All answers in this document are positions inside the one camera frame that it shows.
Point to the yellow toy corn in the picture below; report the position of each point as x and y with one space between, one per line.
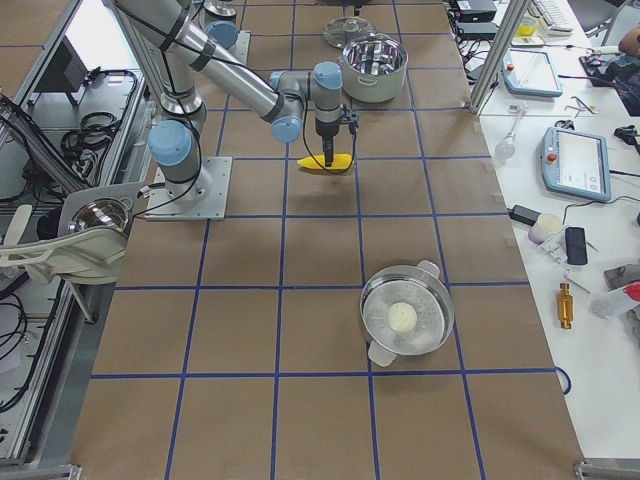
337 164

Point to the glass pot lid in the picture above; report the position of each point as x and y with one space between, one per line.
339 32

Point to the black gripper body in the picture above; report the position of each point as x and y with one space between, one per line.
326 129

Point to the white paper cup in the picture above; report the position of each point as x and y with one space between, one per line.
545 226

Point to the blue teach pendant near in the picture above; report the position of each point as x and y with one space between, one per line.
576 164

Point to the steel bowl on chair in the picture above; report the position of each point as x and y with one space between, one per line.
106 212

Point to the blue teach pendant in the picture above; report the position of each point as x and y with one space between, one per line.
576 164
530 72

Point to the gold brass fitting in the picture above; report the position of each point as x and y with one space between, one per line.
564 302

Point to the aluminium frame post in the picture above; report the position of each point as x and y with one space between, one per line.
513 14

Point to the black smartphone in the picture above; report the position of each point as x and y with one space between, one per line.
576 246

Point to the black scissors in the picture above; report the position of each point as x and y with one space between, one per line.
567 124

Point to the blue teach pendant far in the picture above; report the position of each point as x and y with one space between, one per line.
530 72

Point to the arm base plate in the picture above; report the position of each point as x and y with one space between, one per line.
238 45
207 199

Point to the steel steamer pot with bun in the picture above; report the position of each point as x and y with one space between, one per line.
406 311

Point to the black power adapter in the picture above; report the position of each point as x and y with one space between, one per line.
523 215

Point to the pale green electric pot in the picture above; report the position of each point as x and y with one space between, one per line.
374 68

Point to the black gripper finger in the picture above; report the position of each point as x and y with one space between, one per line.
328 156

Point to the grey chair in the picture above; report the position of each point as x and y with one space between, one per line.
93 256

